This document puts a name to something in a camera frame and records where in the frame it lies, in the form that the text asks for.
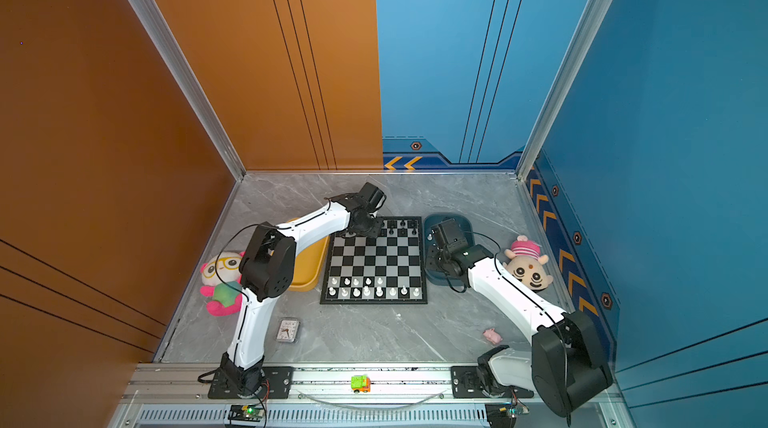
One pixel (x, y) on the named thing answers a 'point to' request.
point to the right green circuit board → (503, 415)
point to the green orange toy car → (360, 383)
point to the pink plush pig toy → (525, 264)
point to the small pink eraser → (493, 336)
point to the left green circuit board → (246, 413)
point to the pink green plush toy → (222, 281)
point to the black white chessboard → (389, 269)
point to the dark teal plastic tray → (467, 224)
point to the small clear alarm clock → (287, 330)
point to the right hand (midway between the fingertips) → (430, 258)
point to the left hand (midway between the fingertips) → (375, 226)
